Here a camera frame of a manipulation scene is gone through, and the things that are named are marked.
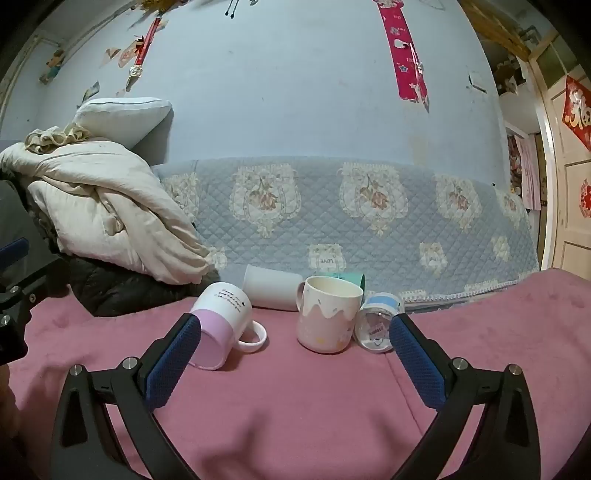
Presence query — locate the red diamond door decoration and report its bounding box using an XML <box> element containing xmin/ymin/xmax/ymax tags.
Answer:
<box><xmin>561</xmin><ymin>76</ymin><xmax>591</xmax><ymax>153</ymax></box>

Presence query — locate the cream mug with drip pattern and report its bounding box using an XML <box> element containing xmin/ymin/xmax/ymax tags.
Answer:
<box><xmin>295</xmin><ymin>275</ymin><xmax>365</xmax><ymax>354</ymax></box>

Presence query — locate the beige ruffled cloth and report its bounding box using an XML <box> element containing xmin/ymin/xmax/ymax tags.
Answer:
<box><xmin>24</xmin><ymin>124</ymin><xmax>95</xmax><ymax>155</ymax></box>

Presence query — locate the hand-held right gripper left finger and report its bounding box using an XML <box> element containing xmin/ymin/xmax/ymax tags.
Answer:
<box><xmin>50</xmin><ymin>313</ymin><xmax>204</xmax><ymax>480</ymax></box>

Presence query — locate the cream wooden door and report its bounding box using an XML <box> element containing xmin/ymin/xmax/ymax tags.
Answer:
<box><xmin>526</xmin><ymin>28</ymin><xmax>591</xmax><ymax>273</ymax></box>

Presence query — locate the red hanging ornament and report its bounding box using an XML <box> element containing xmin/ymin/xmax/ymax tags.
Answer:
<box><xmin>127</xmin><ymin>16</ymin><xmax>163</xmax><ymax>92</ymax></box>

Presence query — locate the pink and white mug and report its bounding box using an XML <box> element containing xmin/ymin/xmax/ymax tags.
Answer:
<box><xmin>188</xmin><ymin>281</ymin><xmax>269</xmax><ymax>371</ymax></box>

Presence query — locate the white pillow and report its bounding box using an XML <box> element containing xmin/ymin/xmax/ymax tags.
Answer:
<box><xmin>74</xmin><ymin>97</ymin><xmax>174</xmax><ymax>151</ymax></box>

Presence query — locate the green cup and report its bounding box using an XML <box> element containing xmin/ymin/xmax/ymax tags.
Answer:
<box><xmin>335</xmin><ymin>271</ymin><xmax>366</xmax><ymax>292</ymax></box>

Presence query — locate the black jacket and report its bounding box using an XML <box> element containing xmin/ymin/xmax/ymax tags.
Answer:
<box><xmin>67</xmin><ymin>256</ymin><xmax>220</xmax><ymax>318</ymax></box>

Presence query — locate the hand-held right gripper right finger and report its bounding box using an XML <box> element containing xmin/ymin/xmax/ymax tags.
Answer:
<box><xmin>388</xmin><ymin>313</ymin><xmax>542</xmax><ymax>480</ymax></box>

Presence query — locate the pink hanging cloth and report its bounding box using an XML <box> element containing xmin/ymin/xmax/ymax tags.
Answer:
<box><xmin>505</xmin><ymin>131</ymin><xmax>542</xmax><ymax>212</ymax></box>

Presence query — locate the pink blanket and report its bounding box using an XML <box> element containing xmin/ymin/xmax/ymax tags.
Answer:
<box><xmin>0</xmin><ymin>268</ymin><xmax>591</xmax><ymax>480</ymax></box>

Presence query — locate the cartoon wall sticker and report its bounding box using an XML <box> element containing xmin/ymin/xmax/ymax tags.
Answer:
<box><xmin>39</xmin><ymin>48</ymin><xmax>66</xmax><ymax>85</ymax></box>

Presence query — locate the plain white cup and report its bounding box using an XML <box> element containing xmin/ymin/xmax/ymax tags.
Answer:
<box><xmin>242</xmin><ymin>264</ymin><xmax>305</xmax><ymax>313</ymax></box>

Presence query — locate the blue quilted floral cover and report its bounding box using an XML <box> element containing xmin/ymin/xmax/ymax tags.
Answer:
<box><xmin>152</xmin><ymin>157</ymin><xmax>541</xmax><ymax>305</ymax></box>

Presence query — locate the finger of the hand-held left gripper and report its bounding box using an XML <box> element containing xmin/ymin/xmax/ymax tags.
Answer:
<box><xmin>0</xmin><ymin>237</ymin><xmax>62</xmax><ymax>324</ymax></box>

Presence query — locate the torn paper wall sticker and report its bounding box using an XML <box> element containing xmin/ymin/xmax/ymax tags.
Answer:
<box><xmin>102</xmin><ymin>39</ymin><xmax>141</xmax><ymax>71</ymax></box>

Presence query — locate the red height chart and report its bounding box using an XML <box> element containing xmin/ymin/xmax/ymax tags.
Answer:
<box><xmin>376</xmin><ymin>0</ymin><xmax>431</xmax><ymax>112</ymax></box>

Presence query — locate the clear glass with blue band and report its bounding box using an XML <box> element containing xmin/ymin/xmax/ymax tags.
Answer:
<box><xmin>353</xmin><ymin>292</ymin><xmax>405</xmax><ymax>353</ymax></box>

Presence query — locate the cream quilt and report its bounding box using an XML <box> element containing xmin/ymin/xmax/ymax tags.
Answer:
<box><xmin>0</xmin><ymin>134</ymin><xmax>215</xmax><ymax>284</ymax></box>

